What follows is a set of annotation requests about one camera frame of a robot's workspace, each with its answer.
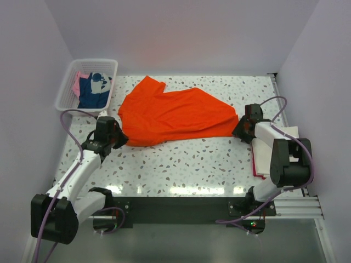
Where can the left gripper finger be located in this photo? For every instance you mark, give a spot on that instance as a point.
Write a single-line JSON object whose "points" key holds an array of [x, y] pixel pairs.
{"points": [[118, 140], [117, 131]]}

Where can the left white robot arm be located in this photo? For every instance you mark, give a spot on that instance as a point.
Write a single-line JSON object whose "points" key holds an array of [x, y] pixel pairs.
{"points": [[57, 214]]}

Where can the orange t shirt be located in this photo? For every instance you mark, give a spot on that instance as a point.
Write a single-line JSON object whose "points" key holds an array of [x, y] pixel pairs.
{"points": [[151, 116]]}

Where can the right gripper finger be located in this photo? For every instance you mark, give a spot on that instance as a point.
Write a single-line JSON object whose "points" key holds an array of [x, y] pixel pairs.
{"points": [[238, 132], [244, 122]]}

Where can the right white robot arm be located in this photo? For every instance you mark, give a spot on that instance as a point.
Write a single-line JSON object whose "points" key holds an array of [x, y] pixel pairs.
{"points": [[290, 162]]}

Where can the pink t shirt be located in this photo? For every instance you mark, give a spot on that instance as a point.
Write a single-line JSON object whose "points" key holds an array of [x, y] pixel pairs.
{"points": [[76, 85]]}

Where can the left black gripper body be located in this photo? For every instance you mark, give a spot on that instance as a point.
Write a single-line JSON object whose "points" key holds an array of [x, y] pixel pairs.
{"points": [[111, 138]]}

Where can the aluminium frame rail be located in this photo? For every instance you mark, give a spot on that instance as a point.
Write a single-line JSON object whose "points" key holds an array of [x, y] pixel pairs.
{"points": [[298, 208]]}

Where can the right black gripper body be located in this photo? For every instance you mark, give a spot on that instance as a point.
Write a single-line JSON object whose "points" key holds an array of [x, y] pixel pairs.
{"points": [[247, 137]]}

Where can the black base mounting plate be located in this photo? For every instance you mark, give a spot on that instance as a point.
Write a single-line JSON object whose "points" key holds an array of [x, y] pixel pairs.
{"points": [[172, 210]]}

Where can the navy blue printed t shirt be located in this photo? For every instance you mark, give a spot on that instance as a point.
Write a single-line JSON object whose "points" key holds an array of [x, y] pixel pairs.
{"points": [[94, 90]]}

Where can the white plastic laundry basket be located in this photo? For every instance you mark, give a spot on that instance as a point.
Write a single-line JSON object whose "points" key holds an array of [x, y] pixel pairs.
{"points": [[67, 100]]}

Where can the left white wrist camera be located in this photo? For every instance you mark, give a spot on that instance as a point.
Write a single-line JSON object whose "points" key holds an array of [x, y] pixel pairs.
{"points": [[103, 113]]}

